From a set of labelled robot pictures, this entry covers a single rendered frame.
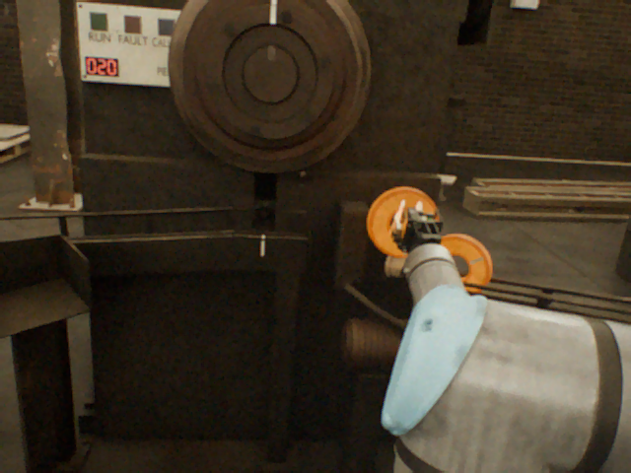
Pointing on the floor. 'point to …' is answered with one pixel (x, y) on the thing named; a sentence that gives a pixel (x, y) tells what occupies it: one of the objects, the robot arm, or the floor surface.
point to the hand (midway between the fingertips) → (404, 214)
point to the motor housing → (366, 388)
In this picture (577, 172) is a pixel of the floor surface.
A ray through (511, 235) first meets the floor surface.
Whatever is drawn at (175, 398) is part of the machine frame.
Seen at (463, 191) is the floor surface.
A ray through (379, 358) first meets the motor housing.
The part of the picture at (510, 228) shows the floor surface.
